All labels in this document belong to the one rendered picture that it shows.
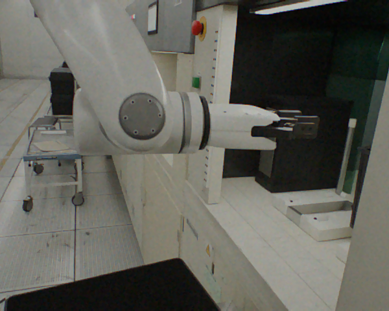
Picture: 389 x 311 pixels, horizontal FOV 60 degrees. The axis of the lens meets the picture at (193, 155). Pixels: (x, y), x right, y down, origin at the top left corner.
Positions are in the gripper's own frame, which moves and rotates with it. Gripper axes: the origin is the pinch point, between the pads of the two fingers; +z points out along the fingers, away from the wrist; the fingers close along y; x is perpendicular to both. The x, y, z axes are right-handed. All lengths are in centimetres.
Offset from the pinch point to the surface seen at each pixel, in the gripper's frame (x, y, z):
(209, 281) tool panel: -52, -31, 0
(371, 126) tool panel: -14, -62, 74
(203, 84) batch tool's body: 1.1, -48.8, 0.0
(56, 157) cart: -75, -225, -62
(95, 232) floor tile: -119, -182, -33
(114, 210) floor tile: -119, -214, -18
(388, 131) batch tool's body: 3.1, 18.5, -2.0
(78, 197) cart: -111, -227, -47
